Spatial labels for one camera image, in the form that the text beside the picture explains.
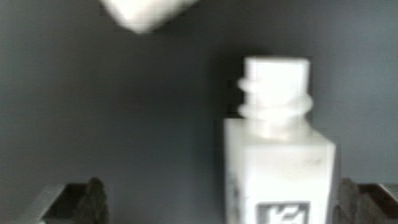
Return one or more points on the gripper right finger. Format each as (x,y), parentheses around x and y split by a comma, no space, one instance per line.
(367,203)

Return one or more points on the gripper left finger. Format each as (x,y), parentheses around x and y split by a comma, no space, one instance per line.
(68,204)

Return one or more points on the white leg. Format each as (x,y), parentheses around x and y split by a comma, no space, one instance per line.
(278,101)
(280,176)

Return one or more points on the white tag card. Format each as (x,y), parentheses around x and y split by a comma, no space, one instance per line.
(141,15)

